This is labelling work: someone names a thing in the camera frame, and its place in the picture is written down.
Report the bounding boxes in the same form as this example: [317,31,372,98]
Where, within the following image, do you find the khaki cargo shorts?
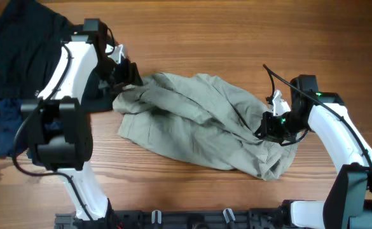
[113,73,298,181]

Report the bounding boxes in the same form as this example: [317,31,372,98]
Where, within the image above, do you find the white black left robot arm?
[14,29,142,226]

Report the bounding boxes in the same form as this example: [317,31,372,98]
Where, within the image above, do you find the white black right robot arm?
[257,91,372,228]

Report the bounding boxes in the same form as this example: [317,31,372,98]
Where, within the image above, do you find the black folded garment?
[0,0,120,114]

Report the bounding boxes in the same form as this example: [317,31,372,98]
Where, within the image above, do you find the navy blue garment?
[0,99,27,157]

